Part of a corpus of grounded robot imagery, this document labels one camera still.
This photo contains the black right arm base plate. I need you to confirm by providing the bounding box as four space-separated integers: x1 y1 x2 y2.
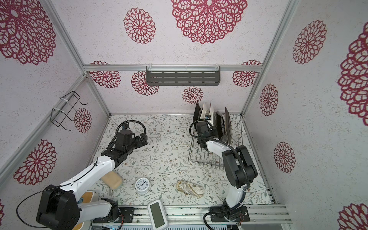
209 206 250 222

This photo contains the black plate yellow rim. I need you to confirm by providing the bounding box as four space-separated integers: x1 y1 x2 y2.
224 107 232 144

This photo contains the small white alarm clock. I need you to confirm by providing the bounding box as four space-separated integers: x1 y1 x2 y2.
135 177 150 195

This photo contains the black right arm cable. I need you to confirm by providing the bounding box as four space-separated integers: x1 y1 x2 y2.
189 119 251 230

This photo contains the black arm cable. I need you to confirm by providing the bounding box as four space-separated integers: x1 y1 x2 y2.
15 120 147 229
189 119 251 230

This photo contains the black wire wall basket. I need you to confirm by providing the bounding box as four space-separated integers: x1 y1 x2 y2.
50 91 87 131

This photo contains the black round plate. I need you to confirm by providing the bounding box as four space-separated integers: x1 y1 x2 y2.
216 113 225 140

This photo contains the yellow sponge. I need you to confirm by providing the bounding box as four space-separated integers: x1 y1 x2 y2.
101 171 123 190

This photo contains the grey wall shelf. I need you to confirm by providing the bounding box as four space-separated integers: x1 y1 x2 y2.
146 66 221 86

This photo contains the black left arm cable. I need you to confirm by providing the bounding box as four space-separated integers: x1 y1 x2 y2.
15 120 147 229

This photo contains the white digital scale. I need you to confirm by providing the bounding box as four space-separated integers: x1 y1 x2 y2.
147 199 169 230

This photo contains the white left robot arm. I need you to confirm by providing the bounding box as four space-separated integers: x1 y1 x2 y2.
36 129 147 230

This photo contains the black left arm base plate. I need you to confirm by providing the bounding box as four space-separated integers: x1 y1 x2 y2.
92 207 135 224

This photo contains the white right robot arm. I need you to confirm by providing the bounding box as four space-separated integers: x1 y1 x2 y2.
191 119 258 216

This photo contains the white square plate black rim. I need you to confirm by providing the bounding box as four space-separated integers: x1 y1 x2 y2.
208 103 216 126

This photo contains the chrome wire dish rack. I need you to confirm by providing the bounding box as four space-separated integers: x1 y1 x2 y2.
188 113 247 167

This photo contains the clear plastic bag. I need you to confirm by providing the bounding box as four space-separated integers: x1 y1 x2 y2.
176 180 204 198

